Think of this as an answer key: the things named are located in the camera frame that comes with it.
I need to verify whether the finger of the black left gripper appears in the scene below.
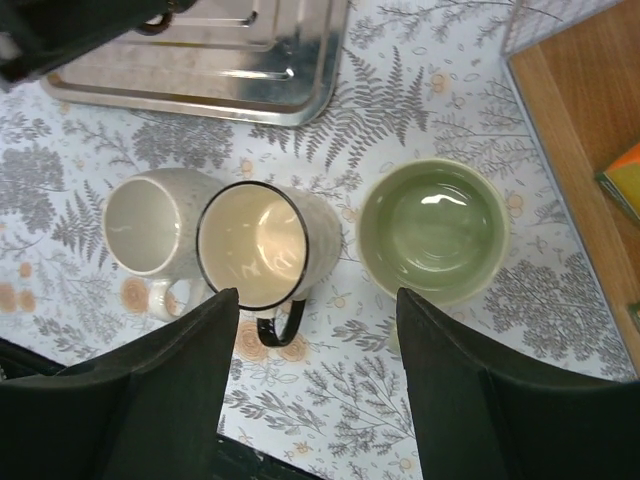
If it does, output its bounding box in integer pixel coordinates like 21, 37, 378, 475
1, 0, 196, 92

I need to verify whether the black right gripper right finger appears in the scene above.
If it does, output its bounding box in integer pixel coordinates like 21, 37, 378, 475
396, 288, 639, 479

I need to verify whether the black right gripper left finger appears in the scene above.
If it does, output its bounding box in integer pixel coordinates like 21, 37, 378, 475
1, 289, 239, 479

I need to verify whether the white speckled mug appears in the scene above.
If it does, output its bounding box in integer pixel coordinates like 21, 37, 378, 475
102, 168, 223, 322

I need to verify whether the light green mug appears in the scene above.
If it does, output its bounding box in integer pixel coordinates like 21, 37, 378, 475
355, 158, 511, 307

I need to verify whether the cream mug black handle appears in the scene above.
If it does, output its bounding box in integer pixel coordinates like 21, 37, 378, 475
196, 181, 342, 348

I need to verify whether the silver metal tray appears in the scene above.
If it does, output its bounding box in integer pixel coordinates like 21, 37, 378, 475
41, 0, 348, 127

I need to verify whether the sponge pack upper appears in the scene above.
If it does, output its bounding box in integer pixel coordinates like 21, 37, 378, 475
595, 144, 639, 223

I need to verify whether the floral table mat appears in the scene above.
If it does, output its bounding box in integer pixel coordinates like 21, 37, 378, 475
1, 1, 635, 479

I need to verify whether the white wire wooden shelf rack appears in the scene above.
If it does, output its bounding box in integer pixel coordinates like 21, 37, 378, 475
502, 1, 639, 357

